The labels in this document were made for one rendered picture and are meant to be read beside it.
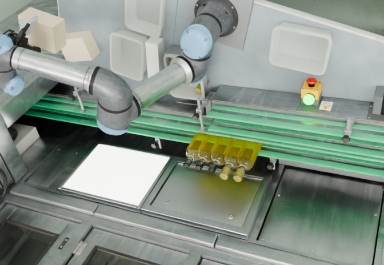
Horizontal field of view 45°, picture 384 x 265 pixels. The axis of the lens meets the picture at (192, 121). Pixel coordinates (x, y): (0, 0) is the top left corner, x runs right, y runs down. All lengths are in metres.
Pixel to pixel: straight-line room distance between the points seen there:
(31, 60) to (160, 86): 0.46
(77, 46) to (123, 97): 0.83
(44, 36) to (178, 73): 0.54
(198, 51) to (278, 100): 0.43
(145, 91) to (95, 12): 0.68
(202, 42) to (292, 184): 0.73
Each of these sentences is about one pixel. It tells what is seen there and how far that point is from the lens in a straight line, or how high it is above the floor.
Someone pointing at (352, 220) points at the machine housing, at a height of 1.11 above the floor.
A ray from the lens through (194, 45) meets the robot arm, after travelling 1.74.
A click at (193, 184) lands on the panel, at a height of 1.12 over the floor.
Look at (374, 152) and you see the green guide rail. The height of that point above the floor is 0.95.
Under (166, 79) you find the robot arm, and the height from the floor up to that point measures 1.11.
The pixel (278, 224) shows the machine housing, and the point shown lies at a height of 1.20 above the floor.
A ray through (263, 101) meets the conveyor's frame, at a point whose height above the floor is 0.84.
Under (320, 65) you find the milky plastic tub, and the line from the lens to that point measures 1.88.
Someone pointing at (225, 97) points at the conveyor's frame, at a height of 0.85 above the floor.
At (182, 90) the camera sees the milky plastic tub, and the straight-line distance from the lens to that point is 2.14.
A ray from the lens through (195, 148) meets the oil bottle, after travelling 1.96.
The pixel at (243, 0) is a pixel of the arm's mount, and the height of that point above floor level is 0.77.
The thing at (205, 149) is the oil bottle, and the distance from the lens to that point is 1.94.
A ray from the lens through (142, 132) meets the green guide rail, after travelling 2.21.
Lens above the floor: 2.36
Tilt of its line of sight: 44 degrees down
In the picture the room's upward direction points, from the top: 146 degrees counter-clockwise
